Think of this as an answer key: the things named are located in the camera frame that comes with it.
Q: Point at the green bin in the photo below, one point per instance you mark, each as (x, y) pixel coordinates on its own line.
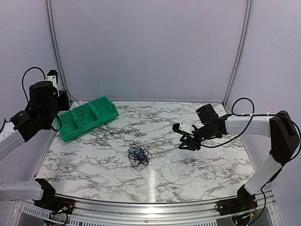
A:
(86, 117)
(67, 126)
(105, 109)

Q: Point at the right green bin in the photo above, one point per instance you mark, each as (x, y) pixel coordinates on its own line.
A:
(105, 109)

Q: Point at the corner aluminium post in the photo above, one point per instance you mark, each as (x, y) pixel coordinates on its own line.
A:
(240, 50)
(54, 43)

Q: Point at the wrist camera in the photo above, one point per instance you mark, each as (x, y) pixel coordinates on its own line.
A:
(183, 128)
(52, 76)

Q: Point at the aluminium front rail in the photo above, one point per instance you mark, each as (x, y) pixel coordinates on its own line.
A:
(101, 213)

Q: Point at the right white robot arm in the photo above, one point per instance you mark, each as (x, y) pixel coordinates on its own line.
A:
(220, 172)

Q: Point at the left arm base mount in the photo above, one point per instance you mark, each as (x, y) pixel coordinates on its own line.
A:
(50, 200)

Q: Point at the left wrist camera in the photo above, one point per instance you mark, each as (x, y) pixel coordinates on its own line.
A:
(52, 76)

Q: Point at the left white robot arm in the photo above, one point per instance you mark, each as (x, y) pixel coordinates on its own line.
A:
(44, 102)

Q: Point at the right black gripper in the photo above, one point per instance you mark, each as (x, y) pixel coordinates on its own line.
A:
(193, 145)

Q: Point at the right corner aluminium post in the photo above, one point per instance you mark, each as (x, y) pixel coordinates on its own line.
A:
(240, 50)

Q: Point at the middle green bin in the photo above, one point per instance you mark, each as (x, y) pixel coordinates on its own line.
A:
(86, 117)

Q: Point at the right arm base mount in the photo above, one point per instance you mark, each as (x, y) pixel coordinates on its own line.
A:
(243, 202)

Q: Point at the left corner aluminium post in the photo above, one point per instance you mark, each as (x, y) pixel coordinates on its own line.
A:
(54, 43)

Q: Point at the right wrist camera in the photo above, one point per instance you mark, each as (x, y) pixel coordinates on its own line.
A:
(183, 128)

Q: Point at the left green bin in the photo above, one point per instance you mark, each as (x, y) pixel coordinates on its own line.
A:
(67, 126)

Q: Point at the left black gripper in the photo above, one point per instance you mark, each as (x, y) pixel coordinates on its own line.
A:
(65, 105)

